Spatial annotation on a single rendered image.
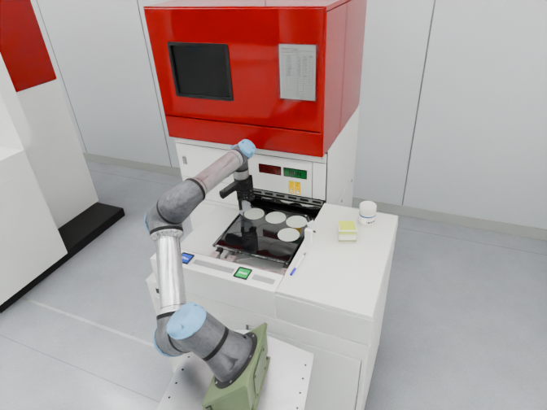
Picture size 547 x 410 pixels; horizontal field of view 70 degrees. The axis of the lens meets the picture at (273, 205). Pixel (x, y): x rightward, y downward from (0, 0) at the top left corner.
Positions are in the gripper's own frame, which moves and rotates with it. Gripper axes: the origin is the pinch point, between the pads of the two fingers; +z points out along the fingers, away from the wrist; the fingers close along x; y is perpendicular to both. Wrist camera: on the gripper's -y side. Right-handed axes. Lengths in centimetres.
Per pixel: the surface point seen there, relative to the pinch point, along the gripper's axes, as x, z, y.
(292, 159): 1.8, -25.8, 26.7
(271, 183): 7.1, -10.9, 16.7
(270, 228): -14.1, 1.4, 13.2
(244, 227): -10.6, 1.4, 1.2
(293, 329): -64, 12, 16
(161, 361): -10, 91, -55
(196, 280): -44.2, 0.4, -19.7
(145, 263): 81, 91, -78
